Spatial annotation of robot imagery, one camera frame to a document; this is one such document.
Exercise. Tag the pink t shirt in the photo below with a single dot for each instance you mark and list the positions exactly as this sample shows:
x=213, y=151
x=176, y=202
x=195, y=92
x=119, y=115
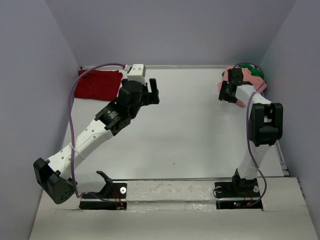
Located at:
x=258, y=85

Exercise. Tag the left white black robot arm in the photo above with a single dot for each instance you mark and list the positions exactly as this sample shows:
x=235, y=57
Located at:
x=56, y=174

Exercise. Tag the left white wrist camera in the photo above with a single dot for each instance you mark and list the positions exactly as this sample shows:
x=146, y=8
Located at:
x=137, y=73

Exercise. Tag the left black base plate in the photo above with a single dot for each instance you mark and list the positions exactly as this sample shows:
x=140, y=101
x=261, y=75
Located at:
x=111, y=198

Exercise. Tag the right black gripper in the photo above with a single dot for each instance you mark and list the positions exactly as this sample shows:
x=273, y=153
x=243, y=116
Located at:
x=223, y=96

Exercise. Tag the green crumpled t shirt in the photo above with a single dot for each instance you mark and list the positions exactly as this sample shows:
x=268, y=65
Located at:
x=251, y=72

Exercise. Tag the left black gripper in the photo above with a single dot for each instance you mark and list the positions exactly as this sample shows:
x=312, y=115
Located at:
x=151, y=98

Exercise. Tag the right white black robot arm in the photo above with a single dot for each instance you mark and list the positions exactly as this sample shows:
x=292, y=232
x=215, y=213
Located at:
x=263, y=125

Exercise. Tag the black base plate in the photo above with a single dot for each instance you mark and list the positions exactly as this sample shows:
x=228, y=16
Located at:
x=229, y=198
x=111, y=198

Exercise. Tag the red folded t shirt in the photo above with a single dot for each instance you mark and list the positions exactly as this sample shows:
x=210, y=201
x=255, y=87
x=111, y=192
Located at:
x=99, y=85

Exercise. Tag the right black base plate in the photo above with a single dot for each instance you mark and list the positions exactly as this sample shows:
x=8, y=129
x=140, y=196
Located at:
x=229, y=198

